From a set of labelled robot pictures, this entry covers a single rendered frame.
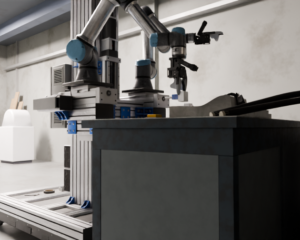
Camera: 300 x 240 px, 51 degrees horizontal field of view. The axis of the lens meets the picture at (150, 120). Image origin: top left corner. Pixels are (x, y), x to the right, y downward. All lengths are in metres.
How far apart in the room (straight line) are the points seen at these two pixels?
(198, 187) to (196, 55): 3.73
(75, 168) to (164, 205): 1.23
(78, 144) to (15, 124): 5.11
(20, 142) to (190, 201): 6.39
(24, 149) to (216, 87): 4.56
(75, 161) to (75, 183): 0.16
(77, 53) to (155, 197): 0.97
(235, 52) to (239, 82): 0.40
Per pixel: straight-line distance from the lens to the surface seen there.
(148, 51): 2.45
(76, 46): 1.82
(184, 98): 1.66
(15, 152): 7.27
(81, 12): 2.38
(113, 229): 1.36
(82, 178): 2.25
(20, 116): 7.41
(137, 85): 2.25
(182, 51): 1.71
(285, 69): 4.10
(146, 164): 1.20
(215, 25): 4.66
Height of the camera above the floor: 0.76
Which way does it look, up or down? 1 degrees up
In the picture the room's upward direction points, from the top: straight up
